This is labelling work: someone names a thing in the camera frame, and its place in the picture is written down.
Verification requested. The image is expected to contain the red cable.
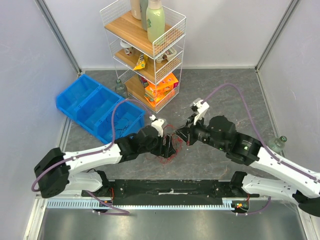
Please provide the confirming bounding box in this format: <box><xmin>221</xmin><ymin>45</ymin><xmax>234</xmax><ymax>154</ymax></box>
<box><xmin>147</xmin><ymin>123</ymin><xmax>185</xmax><ymax>165</ymax></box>

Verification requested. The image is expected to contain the black cable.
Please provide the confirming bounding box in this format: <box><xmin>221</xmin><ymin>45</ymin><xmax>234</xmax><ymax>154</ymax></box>
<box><xmin>106</xmin><ymin>109</ymin><xmax>133</xmax><ymax>138</ymax></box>

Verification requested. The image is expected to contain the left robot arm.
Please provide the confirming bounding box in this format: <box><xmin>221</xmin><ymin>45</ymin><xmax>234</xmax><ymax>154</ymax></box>
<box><xmin>31</xmin><ymin>125</ymin><xmax>176</xmax><ymax>199</ymax></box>

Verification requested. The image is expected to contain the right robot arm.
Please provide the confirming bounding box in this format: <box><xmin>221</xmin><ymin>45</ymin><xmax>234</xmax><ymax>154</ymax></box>
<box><xmin>175</xmin><ymin>115</ymin><xmax>320</xmax><ymax>217</ymax></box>

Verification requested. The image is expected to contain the orange snack box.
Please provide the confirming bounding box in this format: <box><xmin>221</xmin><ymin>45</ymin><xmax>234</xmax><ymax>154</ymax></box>
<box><xmin>144</xmin><ymin>73</ymin><xmax>179</xmax><ymax>108</ymax></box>

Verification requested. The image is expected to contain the left glass bottle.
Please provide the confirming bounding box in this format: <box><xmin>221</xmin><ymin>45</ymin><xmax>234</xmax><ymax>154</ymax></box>
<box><xmin>115</xmin><ymin>78</ymin><xmax>129</xmax><ymax>99</ymax></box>

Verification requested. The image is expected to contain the glass bottle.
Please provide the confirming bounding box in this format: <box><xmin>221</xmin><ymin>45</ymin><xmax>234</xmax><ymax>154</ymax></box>
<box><xmin>267</xmin><ymin>135</ymin><xmax>288</xmax><ymax>153</ymax></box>
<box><xmin>115</xmin><ymin>78</ymin><xmax>129</xmax><ymax>99</ymax></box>

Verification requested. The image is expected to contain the blue plastic bin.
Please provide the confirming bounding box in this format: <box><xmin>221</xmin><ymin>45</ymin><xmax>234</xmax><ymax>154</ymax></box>
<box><xmin>56</xmin><ymin>74</ymin><xmax>146</xmax><ymax>144</ymax></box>

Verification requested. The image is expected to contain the yellow snack bag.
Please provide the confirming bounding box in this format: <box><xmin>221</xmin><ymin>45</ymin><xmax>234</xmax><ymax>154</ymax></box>
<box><xmin>133</xmin><ymin>53</ymin><xmax>149</xmax><ymax>71</ymax></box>

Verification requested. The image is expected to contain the right glass bottle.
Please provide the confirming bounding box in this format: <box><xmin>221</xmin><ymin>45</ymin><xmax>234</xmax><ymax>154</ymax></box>
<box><xmin>267</xmin><ymin>135</ymin><xmax>288</xmax><ymax>153</ymax></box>

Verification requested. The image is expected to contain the white cup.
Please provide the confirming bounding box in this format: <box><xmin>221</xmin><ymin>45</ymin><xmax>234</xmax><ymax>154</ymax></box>
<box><xmin>120</xmin><ymin>40</ymin><xmax>135</xmax><ymax>56</ymax></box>

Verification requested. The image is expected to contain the green bottle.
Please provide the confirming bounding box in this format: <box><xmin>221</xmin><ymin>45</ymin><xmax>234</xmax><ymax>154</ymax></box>
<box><xmin>146</xmin><ymin>0</ymin><xmax>165</xmax><ymax>43</ymax></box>

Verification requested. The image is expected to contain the beige bottle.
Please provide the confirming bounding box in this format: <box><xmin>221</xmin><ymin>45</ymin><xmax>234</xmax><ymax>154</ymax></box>
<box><xmin>130</xmin><ymin>0</ymin><xmax>141</xmax><ymax>20</ymax></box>

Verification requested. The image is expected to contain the grey-green bottle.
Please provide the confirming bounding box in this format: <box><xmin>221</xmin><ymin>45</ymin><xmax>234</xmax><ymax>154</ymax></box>
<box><xmin>139</xmin><ymin>0</ymin><xmax>149</xmax><ymax>31</ymax></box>

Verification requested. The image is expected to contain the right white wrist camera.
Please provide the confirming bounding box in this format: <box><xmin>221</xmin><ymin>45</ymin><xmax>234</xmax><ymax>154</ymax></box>
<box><xmin>190</xmin><ymin>98</ymin><xmax>210</xmax><ymax>126</ymax></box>

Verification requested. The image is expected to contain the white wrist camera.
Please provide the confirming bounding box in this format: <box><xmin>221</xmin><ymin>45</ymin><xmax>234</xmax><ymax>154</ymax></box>
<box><xmin>149</xmin><ymin>114</ymin><xmax>167</xmax><ymax>137</ymax></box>
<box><xmin>190</xmin><ymin>98</ymin><xmax>210</xmax><ymax>126</ymax></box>

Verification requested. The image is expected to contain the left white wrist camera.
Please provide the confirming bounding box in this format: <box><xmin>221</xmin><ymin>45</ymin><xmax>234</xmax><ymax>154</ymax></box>
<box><xmin>149</xmin><ymin>114</ymin><xmax>167</xmax><ymax>137</ymax></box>

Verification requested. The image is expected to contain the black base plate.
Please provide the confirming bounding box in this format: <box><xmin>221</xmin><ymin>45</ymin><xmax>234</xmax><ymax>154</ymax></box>
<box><xmin>107</xmin><ymin>177</ymin><xmax>261</xmax><ymax>206</ymax></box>

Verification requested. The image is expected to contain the white wire shelf rack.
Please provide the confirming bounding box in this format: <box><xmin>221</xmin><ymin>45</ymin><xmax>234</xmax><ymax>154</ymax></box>
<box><xmin>99</xmin><ymin>0</ymin><xmax>187</xmax><ymax>113</ymax></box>

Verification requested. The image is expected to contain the slotted cable duct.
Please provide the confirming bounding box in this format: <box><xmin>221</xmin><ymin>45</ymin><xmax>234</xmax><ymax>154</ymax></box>
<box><xmin>46</xmin><ymin>198</ymin><xmax>235</xmax><ymax>211</ymax></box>

